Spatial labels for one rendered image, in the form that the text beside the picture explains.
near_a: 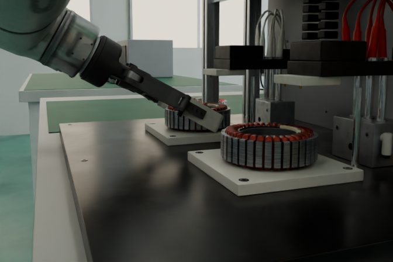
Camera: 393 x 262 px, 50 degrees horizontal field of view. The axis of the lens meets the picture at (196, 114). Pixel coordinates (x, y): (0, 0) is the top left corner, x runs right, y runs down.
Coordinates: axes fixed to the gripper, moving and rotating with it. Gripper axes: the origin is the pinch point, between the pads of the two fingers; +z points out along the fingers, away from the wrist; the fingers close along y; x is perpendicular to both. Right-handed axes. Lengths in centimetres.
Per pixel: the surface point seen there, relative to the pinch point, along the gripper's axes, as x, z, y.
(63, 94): -12, -6, -133
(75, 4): 74, -8, -447
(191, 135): -3.6, -1.9, 6.6
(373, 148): 4.9, 10.4, 28.3
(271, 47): 16.2, 5.5, 2.8
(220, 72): 7.7, -1.0, 3.1
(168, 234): -11.5, -13.2, 37.0
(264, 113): 5.8, 10.6, 2.0
